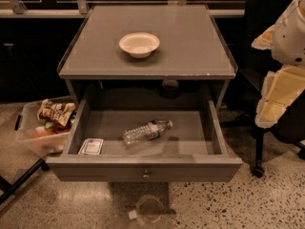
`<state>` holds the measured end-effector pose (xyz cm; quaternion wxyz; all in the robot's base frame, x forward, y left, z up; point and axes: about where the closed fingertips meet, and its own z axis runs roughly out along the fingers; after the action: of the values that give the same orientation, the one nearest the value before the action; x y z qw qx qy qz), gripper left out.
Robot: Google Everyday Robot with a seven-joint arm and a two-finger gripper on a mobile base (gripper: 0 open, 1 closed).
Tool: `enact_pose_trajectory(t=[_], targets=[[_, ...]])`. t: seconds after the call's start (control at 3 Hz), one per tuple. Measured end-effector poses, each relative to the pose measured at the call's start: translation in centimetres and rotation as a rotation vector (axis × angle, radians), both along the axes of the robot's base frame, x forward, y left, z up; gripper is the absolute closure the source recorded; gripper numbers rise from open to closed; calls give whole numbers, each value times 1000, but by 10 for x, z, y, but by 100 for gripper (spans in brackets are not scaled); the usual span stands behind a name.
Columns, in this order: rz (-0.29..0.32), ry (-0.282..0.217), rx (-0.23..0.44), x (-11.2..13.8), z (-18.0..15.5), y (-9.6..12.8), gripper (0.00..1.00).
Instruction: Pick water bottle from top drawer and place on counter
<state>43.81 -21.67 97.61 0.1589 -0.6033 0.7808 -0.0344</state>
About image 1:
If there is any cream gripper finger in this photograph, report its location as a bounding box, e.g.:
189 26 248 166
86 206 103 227
254 65 305 129
252 25 275 51

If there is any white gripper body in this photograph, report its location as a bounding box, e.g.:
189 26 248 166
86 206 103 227
272 0 305 66

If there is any clear plastic water bottle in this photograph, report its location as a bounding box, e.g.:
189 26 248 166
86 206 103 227
122 120 173 145

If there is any grey cabinet with counter top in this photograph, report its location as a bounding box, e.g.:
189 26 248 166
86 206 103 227
59 5 235 106

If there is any round metal drawer knob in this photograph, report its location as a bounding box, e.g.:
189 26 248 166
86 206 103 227
142 170 150 180

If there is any open grey top drawer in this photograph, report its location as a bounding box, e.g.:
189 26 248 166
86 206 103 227
47 100 242 182

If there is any black office chair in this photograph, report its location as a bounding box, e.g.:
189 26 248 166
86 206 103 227
225 0 305 177

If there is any white paper bowl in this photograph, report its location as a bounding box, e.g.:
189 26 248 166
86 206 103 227
119 32 160 58

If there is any clear glass jar on floor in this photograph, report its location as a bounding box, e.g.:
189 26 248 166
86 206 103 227
128 195 165 224

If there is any white card packet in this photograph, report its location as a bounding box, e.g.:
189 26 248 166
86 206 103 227
78 138 104 155

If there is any brown snack bag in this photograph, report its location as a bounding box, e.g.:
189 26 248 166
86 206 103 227
37 99 75 126

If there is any clear plastic storage bin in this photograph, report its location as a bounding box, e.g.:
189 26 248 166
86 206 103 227
15 96 76 157

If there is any orange item in bin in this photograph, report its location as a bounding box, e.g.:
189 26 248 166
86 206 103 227
31 131 56 138

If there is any black stand leg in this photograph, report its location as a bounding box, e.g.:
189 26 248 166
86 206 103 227
0 158 50 205

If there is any metal railing frame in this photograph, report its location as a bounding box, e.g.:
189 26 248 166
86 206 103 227
0 0 246 19

